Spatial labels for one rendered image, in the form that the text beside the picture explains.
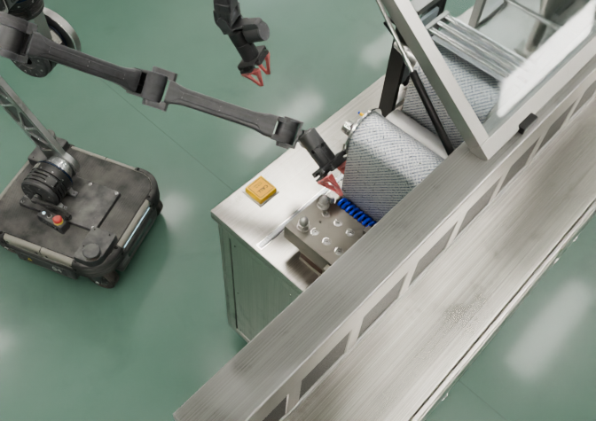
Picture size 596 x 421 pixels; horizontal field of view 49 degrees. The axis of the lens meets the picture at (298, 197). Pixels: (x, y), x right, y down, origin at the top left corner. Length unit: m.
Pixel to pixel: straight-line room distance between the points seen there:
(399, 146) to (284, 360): 0.83
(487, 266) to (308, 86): 2.41
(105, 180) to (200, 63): 1.08
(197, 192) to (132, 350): 0.82
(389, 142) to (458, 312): 0.55
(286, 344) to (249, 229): 1.02
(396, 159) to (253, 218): 0.54
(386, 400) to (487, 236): 0.42
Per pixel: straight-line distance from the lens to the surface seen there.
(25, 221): 2.94
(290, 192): 2.04
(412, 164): 1.64
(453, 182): 1.18
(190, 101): 1.81
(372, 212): 1.84
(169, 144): 3.36
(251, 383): 0.96
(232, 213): 2.00
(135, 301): 2.90
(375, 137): 1.68
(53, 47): 1.78
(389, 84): 2.02
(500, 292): 1.34
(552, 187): 1.53
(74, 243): 2.82
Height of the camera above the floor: 2.56
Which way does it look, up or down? 55 degrees down
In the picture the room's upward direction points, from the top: 5 degrees clockwise
